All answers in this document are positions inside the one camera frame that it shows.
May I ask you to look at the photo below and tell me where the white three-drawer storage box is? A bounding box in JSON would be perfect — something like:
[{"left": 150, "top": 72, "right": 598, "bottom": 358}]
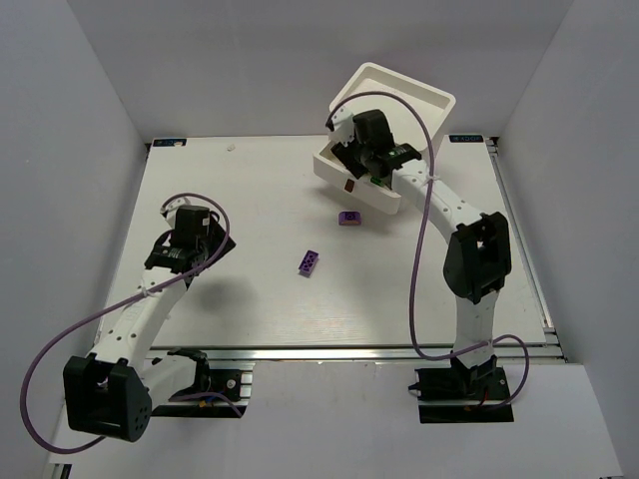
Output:
[{"left": 313, "top": 62, "right": 456, "bottom": 215}]

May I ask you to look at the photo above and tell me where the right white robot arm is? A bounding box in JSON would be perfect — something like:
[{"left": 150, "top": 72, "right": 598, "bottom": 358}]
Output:
[{"left": 326, "top": 107, "right": 512, "bottom": 375}]

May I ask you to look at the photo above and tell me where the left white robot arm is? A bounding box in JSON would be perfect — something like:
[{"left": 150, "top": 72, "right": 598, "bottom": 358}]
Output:
[{"left": 63, "top": 201, "right": 235, "bottom": 442}]

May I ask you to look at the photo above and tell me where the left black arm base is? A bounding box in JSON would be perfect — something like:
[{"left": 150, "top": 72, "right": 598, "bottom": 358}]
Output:
[{"left": 142, "top": 348, "right": 253, "bottom": 419}]

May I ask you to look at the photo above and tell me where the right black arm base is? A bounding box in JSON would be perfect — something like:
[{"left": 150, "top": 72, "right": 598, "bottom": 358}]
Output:
[{"left": 407, "top": 367, "right": 514, "bottom": 424}]

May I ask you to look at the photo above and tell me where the purple sloped lego brick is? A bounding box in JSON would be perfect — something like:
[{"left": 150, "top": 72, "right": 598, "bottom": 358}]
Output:
[{"left": 338, "top": 211, "right": 361, "bottom": 227}]

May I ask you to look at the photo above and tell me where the blue label sticker right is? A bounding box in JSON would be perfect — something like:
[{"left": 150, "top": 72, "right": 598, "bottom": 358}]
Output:
[{"left": 448, "top": 134, "right": 484, "bottom": 144}]

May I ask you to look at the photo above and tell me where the blue label sticker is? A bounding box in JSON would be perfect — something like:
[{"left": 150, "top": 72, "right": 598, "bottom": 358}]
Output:
[
  {"left": 152, "top": 138, "right": 187, "bottom": 148},
  {"left": 448, "top": 134, "right": 484, "bottom": 144}
]

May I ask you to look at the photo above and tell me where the purple long lego brick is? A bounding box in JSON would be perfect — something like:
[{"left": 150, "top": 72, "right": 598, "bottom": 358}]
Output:
[{"left": 298, "top": 249, "right": 319, "bottom": 277}]

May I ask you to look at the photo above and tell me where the blue label sticker left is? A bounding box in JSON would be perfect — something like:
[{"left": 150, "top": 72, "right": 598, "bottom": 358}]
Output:
[{"left": 152, "top": 138, "right": 187, "bottom": 148}]

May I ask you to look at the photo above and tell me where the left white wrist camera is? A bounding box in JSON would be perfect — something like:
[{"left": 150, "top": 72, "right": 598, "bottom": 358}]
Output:
[{"left": 160, "top": 198, "right": 190, "bottom": 229}]

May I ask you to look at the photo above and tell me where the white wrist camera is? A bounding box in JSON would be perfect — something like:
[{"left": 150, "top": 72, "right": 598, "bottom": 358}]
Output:
[
  {"left": 160, "top": 198, "right": 190, "bottom": 229},
  {"left": 325, "top": 107, "right": 354, "bottom": 147}
]

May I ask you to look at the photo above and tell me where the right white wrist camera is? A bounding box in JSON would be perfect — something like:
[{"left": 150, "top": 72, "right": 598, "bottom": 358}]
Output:
[{"left": 325, "top": 107, "right": 354, "bottom": 147}]

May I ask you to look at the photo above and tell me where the aluminium rail front edge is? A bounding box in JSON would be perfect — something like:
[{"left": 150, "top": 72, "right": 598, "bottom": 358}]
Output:
[{"left": 146, "top": 344, "right": 566, "bottom": 363}]

